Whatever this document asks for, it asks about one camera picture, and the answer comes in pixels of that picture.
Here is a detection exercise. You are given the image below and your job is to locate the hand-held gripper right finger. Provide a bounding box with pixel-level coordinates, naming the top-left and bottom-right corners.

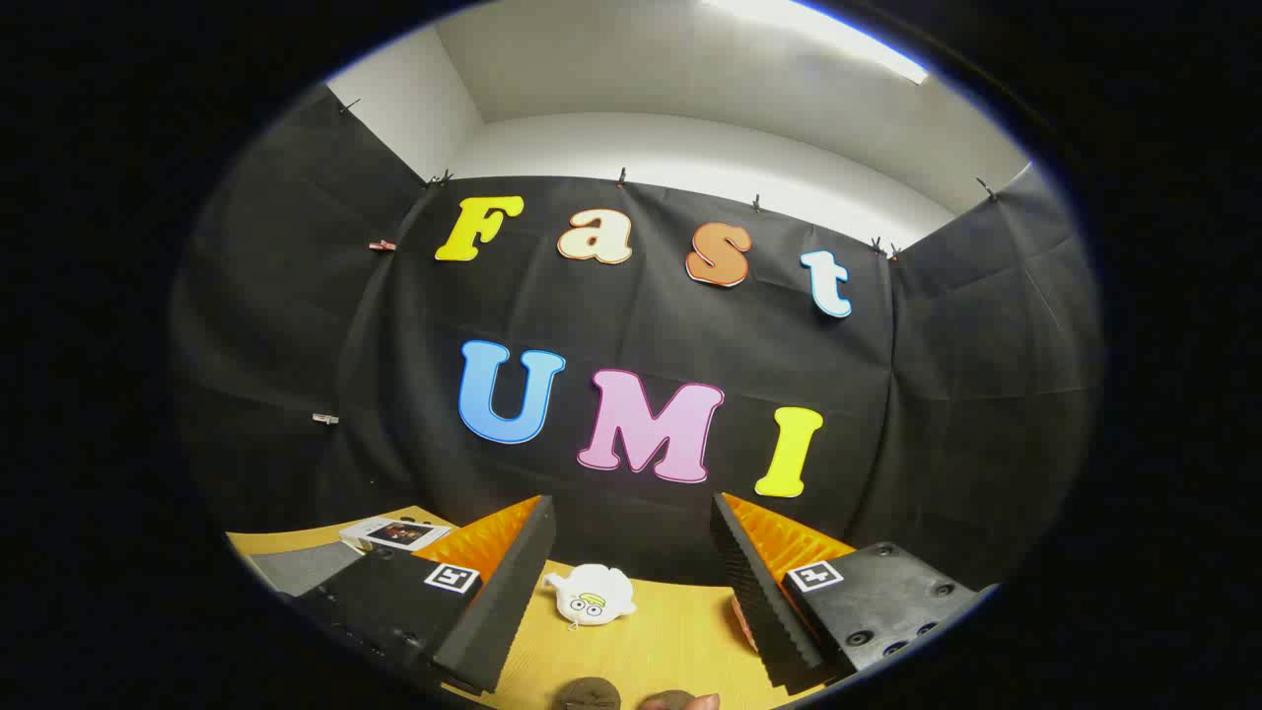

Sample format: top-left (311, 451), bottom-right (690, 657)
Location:
top-left (711, 492), bottom-right (998, 692)

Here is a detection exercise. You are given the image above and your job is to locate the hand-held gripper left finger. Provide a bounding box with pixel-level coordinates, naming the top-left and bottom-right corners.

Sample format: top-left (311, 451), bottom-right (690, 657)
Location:
top-left (296, 495), bottom-right (557, 696)

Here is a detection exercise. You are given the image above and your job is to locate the grey fabric storage box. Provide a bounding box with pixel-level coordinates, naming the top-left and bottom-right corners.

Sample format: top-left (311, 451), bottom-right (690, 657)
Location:
top-left (246, 540), bottom-right (368, 599)

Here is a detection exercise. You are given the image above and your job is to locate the white plush toy with face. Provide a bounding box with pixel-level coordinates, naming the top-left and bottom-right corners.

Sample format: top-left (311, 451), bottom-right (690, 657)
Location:
top-left (543, 564), bottom-right (638, 629)

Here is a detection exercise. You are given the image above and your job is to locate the white cover book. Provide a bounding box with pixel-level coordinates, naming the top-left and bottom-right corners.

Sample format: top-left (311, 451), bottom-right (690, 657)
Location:
top-left (339, 517), bottom-right (453, 553)

